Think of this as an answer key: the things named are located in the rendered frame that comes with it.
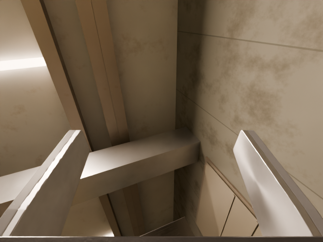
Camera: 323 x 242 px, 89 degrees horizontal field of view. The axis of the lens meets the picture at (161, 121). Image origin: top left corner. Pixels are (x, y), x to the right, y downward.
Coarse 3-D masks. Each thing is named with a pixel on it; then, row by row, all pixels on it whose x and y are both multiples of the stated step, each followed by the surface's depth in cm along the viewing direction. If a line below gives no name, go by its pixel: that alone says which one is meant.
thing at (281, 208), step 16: (240, 144) 10; (256, 144) 9; (240, 160) 10; (256, 160) 9; (272, 160) 8; (256, 176) 9; (272, 176) 7; (288, 176) 7; (256, 192) 9; (272, 192) 7; (288, 192) 7; (256, 208) 9; (272, 208) 7; (288, 208) 6; (304, 208) 6; (272, 224) 7; (288, 224) 6; (304, 224) 6; (320, 224) 6
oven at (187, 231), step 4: (176, 220) 96; (180, 220) 96; (184, 220) 96; (176, 224) 94; (180, 224) 94; (184, 224) 94; (188, 224) 94; (180, 228) 92; (184, 228) 92; (188, 228) 92; (148, 232) 90; (180, 232) 90; (184, 232) 90; (188, 232) 90; (192, 232) 90
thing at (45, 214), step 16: (64, 144) 9; (80, 144) 10; (48, 160) 8; (64, 160) 8; (80, 160) 10; (48, 176) 7; (64, 176) 8; (80, 176) 10; (32, 192) 7; (48, 192) 7; (64, 192) 8; (16, 208) 6; (32, 208) 6; (48, 208) 7; (64, 208) 8; (0, 224) 6; (16, 224) 6; (32, 224) 6; (48, 224) 7
